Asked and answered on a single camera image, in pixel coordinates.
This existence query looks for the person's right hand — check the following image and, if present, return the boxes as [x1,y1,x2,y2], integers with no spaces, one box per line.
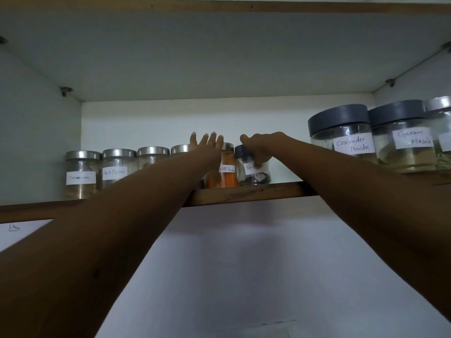
[240,132,288,169]

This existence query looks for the person's left hand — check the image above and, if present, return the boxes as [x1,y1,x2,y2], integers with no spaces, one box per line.
[190,132,225,166]

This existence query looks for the small grey-lid glass jar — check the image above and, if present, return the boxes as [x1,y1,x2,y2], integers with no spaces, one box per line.
[234,144,272,186]

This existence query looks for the person's right forearm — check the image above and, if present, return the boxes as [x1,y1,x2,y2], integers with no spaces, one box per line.
[273,132,451,316]

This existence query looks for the person's left forearm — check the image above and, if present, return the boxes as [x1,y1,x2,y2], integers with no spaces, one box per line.
[0,151,223,338]

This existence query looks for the glass jar orange powder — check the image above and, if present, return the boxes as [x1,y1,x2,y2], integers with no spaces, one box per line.
[205,142,237,189]

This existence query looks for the wooden-edged shelf board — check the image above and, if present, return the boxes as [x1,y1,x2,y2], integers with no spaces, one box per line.
[0,179,451,224]

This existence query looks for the silver-lid jar dark spice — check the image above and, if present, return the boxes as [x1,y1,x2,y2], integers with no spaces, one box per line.
[101,148,137,191]

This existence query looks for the large grey-lid glass jar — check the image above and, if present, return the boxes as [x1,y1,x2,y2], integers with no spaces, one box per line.
[307,104,374,159]

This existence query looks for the white cabinet shelf board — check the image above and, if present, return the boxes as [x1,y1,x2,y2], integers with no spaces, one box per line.
[0,0,451,103]

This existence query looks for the silver-lid jar brown sticks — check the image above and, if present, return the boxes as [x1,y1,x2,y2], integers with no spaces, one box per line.
[64,150,103,200]

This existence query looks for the large grey-lid jar tan powder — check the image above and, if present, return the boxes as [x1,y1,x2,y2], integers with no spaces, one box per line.
[368,99,437,173]

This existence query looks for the large silver-lid glass jar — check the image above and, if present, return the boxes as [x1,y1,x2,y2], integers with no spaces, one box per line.
[424,96,451,171]

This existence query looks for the white paper with drawing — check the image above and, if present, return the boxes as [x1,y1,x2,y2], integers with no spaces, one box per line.
[0,219,56,253]

